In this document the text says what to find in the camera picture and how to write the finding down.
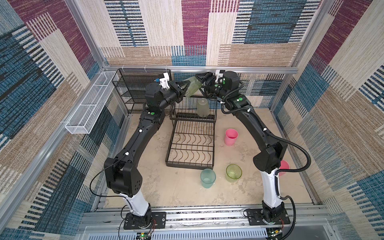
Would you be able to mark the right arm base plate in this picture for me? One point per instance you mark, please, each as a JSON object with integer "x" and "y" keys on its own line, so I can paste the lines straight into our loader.
{"x": 256, "y": 218}

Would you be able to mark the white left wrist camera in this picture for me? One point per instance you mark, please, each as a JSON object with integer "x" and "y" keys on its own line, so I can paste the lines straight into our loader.
{"x": 163, "y": 79}

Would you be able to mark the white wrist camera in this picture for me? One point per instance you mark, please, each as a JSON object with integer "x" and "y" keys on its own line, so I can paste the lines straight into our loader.
{"x": 219, "y": 76}
{"x": 163, "y": 79}

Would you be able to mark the pale frosted green cup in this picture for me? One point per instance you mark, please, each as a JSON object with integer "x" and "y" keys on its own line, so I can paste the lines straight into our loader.
{"x": 203, "y": 108}

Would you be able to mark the teal frosted cup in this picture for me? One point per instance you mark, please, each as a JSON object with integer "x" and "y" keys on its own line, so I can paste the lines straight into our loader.
{"x": 208, "y": 178}

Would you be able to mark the aluminium front rail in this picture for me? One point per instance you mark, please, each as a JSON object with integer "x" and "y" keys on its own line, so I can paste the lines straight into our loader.
{"x": 313, "y": 222}

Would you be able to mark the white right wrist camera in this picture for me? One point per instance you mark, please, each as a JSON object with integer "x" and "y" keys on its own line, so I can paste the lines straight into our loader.
{"x": 219, "y": 76}

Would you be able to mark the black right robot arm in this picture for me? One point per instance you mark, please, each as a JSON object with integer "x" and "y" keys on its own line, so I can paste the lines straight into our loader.
{"x": 268, "y": 160}

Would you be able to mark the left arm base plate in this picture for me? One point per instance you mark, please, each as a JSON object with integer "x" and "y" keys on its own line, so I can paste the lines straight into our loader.
{"x": 157, "y": 219}

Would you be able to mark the black two-tier dish rack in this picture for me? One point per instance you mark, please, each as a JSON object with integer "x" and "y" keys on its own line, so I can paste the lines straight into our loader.
{"x": 192, "y": 144}

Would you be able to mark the opaque pink cup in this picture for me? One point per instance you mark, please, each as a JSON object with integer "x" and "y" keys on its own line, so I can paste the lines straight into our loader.
{"x": 231, "y": 136}

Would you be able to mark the black mesh shelf rack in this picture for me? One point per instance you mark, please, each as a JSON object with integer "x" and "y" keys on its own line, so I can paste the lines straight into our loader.
{"x": 131, "y": 86}

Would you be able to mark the pink cup near right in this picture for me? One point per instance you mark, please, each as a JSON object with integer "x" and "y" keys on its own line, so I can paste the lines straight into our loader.
{"x": 284, "y": 166}

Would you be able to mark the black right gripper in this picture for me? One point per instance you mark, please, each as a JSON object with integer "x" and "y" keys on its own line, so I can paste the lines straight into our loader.
{"x": 207, "y": 75}

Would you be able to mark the white wire mesh basket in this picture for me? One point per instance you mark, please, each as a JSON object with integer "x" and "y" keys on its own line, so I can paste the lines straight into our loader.
{"x": 87, "y": 113}

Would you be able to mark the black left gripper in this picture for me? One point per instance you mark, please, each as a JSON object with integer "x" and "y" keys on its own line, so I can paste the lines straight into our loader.
{"x": 174, "y": 89}

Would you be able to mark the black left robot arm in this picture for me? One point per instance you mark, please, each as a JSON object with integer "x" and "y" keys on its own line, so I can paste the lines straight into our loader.
{"x": 122, "y": 174}

